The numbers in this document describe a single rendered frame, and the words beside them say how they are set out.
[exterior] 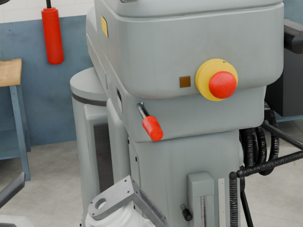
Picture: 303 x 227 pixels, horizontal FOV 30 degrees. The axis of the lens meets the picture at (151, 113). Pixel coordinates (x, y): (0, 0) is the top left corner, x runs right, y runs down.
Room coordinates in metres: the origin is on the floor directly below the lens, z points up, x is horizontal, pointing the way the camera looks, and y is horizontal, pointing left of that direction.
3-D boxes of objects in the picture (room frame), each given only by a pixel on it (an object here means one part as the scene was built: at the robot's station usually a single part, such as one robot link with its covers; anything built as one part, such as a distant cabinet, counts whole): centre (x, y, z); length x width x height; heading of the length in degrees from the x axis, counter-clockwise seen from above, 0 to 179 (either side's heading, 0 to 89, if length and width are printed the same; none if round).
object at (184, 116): (1.06, -0.05, 1.68); 0.34 x 0.24 x 0.10; 10
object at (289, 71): (1.37, -0.34, 1.62); 0.20 x 0.09 x 0.21; 10
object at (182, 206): (0.91, -0.05, 1.49); 0.06 x 0.01 x 0.01; 10
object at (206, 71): (0.79, -0.10, 1.76); 0.06 x 0.02 x 0.06; 100
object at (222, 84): (0.77, -0.10, 1.76); 0.04 x 0.03 x 0.04; 100
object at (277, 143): (1.32, -0.21, 1.45); 0.18 x 0.16 x 0.21; 10
